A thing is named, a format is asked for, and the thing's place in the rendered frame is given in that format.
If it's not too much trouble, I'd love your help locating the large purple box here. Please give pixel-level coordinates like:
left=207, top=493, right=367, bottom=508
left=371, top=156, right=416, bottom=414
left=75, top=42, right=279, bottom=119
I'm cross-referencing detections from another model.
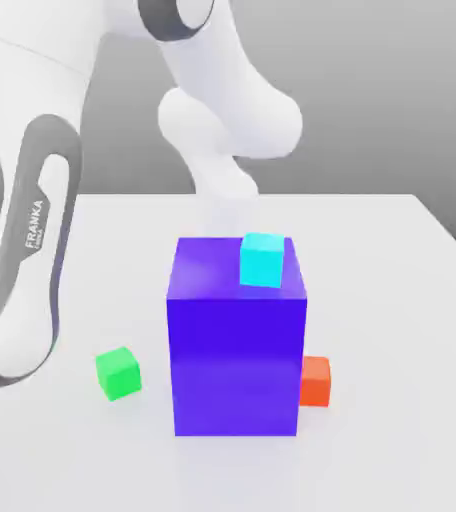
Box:
left=166, top=236, right=308, bottom=438

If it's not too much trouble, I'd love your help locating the small orange cube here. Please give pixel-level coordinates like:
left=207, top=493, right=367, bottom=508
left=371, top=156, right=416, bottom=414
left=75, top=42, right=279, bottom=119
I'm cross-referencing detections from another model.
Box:
left=299, top=355, right=332, bottom=408

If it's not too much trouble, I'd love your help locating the small cyan cube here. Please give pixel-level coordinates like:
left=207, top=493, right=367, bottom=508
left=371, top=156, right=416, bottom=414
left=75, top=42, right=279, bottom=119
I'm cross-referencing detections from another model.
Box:
left=238, top=232, right=286, bottom=290

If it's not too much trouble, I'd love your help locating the small green cube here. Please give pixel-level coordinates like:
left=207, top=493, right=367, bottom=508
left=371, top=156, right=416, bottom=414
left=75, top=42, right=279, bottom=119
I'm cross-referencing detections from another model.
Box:
left=94, top=346, right=143, bottom=402

